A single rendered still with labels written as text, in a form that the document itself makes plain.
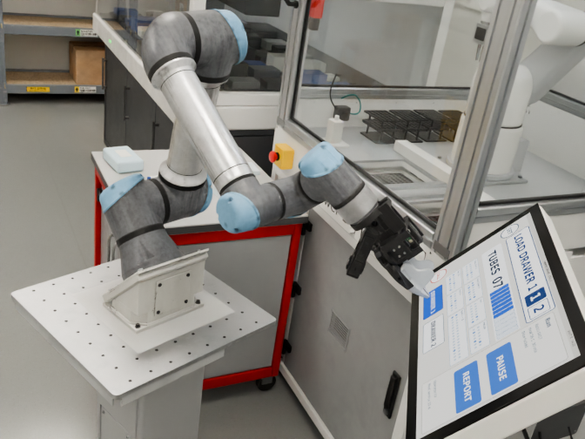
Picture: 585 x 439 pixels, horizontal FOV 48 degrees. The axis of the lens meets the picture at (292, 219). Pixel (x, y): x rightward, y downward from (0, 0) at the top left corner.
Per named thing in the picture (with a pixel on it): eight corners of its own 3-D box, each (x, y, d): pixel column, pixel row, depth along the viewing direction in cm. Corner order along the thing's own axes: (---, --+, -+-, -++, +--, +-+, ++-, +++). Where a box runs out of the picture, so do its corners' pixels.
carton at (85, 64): (75, 84, 520) (75, 50, 508) (69, 74, 545) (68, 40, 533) (126, 85, 539) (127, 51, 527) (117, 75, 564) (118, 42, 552)
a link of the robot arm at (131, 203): (108, 247, 155) (86, 196, 156) (157, 233, 163) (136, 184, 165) (126, 232, 146) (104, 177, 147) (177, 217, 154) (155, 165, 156)
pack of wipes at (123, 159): (144, 172, 227) (144, 159, 225) (117, 174, 222) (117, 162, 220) (127, 156, 238) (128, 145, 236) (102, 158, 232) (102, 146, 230)
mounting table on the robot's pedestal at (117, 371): (113, 442, 132) (115, 396, 127) (11, 333, 158) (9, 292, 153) (272, 358, 163) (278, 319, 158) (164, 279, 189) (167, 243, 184)
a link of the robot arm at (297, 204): (249, 192, 129) (279, 172, 120) (291, 180, 136) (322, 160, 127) (264, 229, 128) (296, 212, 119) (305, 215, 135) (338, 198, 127)
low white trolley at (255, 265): (124, 428, 221) (131, 229, 188) (90, 324, 270) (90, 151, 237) (279, 395, 246) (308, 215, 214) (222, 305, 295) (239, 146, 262)
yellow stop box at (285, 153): (279, 170, 224) (281, 150, 221) (270, 162, 230) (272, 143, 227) (292, 169, 226) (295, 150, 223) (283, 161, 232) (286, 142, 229)
